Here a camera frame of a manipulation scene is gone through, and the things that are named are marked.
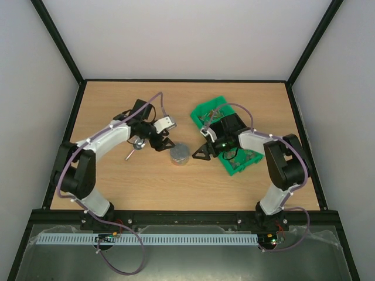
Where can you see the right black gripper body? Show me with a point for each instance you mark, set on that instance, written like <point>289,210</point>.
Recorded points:
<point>211,148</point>

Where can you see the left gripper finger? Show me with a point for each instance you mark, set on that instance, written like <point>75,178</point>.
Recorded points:
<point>164,134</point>
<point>165,144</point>

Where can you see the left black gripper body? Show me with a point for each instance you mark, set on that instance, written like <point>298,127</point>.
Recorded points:
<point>154,142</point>

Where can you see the silver metal jar lid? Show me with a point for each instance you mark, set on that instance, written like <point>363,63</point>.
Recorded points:
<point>180,150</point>

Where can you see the silver metal scoop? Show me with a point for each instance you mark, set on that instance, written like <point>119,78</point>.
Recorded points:
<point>137,144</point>

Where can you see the black candy bin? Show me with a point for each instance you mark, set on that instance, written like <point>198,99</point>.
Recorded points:
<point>228,126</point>

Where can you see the clear glass jar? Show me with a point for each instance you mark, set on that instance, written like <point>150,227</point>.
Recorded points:
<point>179,161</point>

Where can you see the green candy bin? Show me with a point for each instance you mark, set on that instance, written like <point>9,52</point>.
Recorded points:
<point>238,159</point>
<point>202,114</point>

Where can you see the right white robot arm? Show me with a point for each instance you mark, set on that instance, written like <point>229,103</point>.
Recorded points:
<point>287,165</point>

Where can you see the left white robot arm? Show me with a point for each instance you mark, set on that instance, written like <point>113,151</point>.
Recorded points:
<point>74,170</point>

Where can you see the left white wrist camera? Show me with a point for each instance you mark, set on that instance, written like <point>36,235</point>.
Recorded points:
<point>165,123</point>

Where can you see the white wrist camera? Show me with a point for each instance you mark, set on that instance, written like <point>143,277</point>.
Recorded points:
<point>209,134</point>
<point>165,123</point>

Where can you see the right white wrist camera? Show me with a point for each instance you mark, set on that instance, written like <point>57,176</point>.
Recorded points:
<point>209,134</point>

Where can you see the light blue cable duct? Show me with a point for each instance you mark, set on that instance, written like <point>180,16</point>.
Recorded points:
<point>149,239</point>

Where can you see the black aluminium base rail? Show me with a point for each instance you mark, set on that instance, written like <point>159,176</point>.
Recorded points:
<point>237,220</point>

